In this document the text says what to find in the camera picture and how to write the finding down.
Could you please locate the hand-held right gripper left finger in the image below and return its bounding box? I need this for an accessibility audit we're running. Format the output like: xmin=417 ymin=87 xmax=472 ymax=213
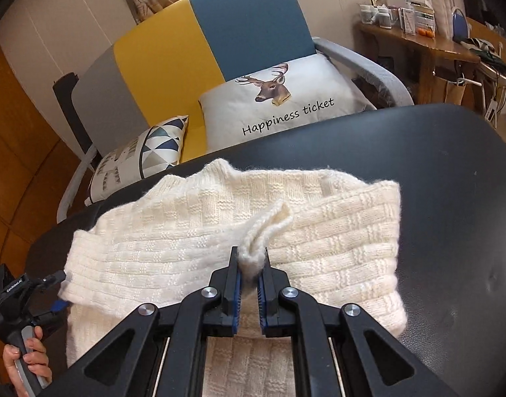
xmin=63 ymin=246 xmax=242 ymax=397

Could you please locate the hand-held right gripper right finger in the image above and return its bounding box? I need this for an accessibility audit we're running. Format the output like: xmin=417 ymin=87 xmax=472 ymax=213
xmin=257 ymin=252 xmax=460 ymax=397

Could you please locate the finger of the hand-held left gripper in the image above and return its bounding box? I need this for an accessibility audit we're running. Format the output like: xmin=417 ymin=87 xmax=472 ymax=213
xmin=37 ymin=300 xmax=69 ymax=328
xmin=38 ymin=271 xmax=68 ymax=291

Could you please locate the cream knitted sweater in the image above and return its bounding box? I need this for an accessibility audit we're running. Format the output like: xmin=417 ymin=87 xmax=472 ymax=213
xmin=63 ymin=158 xmax=408 ymax=397

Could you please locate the round folding stool with clothes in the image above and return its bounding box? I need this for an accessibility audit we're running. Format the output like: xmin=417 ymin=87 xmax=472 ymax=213
xmin=455 ymin=37 xmax=506 ymax=117

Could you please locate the person's left hand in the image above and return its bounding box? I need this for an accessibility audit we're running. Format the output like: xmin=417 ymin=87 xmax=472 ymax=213
xmin=2 ymin=326 xmax=53 ymax=386

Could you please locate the wooden wardrobe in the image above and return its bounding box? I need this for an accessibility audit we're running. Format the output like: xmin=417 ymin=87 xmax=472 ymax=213
xmin=0 ymin=29 xmax=94 ymax=381

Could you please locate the triangle pattern pillow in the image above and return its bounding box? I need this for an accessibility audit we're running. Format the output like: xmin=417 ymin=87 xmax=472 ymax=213
xmin=85 ymin=115 xmax=190 ymax=206

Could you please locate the white deer print pillow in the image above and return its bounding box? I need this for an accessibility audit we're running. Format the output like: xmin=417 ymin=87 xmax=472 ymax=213
xmin=198 ymin=53 xmax=378 ymax=152

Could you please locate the blue yellow grey sofa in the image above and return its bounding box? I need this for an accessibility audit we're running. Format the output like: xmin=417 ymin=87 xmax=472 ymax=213
xmin=56 ymin=0 xmax=415 ymax=224

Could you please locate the brown paper bag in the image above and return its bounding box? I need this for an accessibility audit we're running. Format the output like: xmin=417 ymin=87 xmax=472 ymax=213
xmin=444 ymin=75 xmax=478 ymax=107

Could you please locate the wooden side table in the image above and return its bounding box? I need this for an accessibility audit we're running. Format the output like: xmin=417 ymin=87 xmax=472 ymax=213
xmin=357 ymin=22 xmax=482 ymax=105

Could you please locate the white box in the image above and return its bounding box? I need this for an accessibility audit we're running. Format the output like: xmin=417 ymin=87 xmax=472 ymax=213
xmin=401 ymin=7 xmax=416 ymax=35

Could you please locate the blue folding chair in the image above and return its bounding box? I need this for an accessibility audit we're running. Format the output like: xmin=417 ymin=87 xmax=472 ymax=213
xmin=451 ymin=7 xmax=469 ymax=43

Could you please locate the wooden board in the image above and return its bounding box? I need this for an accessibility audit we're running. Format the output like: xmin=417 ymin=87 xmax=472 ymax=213
xmin=468 ymin=17 xmax=506 ymax=50

